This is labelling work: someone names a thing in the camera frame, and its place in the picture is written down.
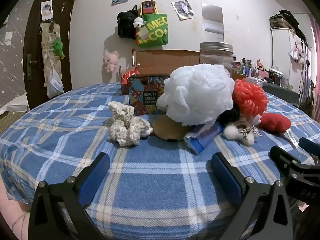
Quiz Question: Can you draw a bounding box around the row of cosmetic bottles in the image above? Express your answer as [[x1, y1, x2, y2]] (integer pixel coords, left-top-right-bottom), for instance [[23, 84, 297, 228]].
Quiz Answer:
[[232, 57, 293, 88]]

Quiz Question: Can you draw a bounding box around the green tote bag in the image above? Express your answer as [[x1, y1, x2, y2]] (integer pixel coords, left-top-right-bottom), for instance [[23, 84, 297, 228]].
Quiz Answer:
[[136, 2, 168, 47]]

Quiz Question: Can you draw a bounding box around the door photo paper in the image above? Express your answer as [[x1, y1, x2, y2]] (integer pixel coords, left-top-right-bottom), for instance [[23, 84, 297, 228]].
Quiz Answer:
[[41, 0, 53, 20]]

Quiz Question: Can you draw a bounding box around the cardboard box red inside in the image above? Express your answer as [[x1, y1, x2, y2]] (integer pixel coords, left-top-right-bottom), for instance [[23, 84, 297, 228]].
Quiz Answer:
[[119, 49, 202, 95]]

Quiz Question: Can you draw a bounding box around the floral tin box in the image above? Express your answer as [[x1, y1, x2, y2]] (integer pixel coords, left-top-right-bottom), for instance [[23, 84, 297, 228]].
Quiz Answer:
[[127, 75, 170, 116]]

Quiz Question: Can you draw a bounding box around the wall mirror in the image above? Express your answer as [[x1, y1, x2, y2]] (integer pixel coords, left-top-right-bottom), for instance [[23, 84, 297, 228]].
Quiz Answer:
[[201, 2, 224, 43]]

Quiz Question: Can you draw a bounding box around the red framed card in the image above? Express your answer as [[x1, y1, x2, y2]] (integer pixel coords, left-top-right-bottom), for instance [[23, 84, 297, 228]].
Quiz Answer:
[[142, 1, 155, 14]]

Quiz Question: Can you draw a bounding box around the wall photo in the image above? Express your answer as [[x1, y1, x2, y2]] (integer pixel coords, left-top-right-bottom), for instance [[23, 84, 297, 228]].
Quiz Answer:
[[171, 0, 195, 21]]

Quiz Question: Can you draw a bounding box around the black backpack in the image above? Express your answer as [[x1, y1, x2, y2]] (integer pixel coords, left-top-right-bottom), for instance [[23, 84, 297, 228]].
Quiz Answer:
[[117, 5, 140, 40]]

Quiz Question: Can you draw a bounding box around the white plush bear checkered bow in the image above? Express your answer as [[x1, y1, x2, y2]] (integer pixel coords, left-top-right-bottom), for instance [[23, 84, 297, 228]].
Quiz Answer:
[[222, 116, 263, 146]]

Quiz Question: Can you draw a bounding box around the pink printed clothing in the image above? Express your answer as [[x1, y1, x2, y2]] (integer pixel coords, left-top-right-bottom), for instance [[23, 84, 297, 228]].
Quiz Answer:
[[0, 187, 33, 240]]

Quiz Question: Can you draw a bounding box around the pink plush pig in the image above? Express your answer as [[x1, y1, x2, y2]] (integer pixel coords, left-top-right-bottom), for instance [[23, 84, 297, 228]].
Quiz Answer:
[[103, 51, 119, 73]]

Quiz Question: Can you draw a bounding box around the white plastic bag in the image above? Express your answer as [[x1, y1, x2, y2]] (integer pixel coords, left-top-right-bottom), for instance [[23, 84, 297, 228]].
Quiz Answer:
[[46, 66, 64, 99]]

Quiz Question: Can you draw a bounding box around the clear hanging organizer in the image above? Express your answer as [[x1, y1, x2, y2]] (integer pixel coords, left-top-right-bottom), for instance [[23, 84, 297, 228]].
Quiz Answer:
[[40, 21, 63, 80]]

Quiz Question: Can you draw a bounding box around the red plush pillow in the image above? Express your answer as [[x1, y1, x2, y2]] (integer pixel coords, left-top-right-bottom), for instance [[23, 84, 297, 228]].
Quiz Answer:
[[260, 112, 299, 147]]

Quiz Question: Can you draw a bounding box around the green plush toy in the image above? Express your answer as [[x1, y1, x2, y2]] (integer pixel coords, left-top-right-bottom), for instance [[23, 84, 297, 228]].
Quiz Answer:
[[52, 37, 65, 58]]

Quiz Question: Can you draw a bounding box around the metal door handle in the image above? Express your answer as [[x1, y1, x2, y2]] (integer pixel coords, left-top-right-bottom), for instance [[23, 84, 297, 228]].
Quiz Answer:
[[26, 54, 38, 81]]

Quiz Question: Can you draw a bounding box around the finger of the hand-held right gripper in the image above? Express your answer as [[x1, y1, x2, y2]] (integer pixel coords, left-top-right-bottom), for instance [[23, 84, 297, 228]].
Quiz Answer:
[[299, 137, 320, 155], [269, 145, 304, 174]]

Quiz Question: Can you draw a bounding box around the white wardrobe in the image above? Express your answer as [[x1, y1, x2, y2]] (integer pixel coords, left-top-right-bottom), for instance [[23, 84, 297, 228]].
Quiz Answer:
[[269, 27, 313, 98]]

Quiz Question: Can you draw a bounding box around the white bath pouf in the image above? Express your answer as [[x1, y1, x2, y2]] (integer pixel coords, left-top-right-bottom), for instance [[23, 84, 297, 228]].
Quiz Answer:
[[157, 64, 235, 127]]

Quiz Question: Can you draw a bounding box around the dark suitcase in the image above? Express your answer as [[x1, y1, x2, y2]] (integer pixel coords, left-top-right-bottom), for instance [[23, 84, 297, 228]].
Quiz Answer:
[[269, 10, 299, 30]]

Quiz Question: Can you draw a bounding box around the tall jar metal lid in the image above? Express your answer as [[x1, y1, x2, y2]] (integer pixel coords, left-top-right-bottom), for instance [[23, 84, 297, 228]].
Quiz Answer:
[[199, 42, 233, 74]]

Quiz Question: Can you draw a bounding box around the black scrunchie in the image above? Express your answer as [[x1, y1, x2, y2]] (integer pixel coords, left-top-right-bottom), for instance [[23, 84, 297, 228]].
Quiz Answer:
[[216, 107, 242, 125]]

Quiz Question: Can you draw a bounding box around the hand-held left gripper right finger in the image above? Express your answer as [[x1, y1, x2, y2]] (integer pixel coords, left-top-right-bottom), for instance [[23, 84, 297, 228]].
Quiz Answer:
[[211, 152, 294, 240]]

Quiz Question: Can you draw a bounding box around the desk with dark cloth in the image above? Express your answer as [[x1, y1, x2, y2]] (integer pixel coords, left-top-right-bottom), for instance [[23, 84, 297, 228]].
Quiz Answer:
[[231, 72, 300, 108]]

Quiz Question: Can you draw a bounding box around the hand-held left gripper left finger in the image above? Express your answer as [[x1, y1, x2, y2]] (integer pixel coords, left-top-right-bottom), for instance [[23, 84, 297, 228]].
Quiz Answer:
[[29, 152, 110, 240]]

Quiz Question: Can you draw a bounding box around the dark wooden door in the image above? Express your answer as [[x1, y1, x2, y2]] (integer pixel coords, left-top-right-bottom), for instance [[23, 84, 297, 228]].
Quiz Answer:
[[24, 0, 79, 110]]

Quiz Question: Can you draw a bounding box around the red bath pouf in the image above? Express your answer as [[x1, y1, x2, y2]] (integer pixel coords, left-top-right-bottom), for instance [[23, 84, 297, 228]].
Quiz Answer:
[[231, 79, 269, 117]]

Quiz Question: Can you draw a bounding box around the blue plaid tablecloth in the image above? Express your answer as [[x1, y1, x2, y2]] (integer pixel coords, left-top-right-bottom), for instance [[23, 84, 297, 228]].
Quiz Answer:
[[0, 81, 320, 240]]

